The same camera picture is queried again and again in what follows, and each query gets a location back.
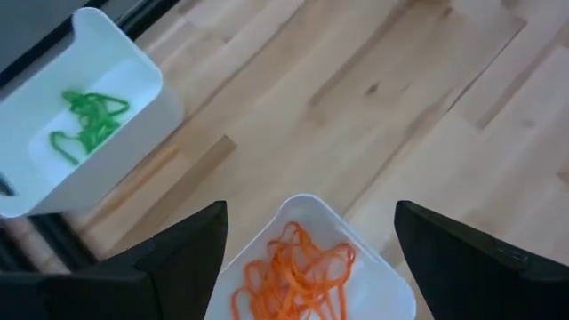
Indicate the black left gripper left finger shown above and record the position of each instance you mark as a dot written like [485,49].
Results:
[133,293]

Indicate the white plastic basket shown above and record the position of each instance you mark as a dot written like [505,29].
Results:
[311,209]
[111,49]

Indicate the orange rubber band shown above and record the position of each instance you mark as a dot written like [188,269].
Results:
[306,289]
[262,289]
[293,249]

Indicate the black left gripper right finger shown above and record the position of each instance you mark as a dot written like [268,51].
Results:
[489,293]

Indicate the green rubber band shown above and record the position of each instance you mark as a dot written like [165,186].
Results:
[95,117]
[62,149]

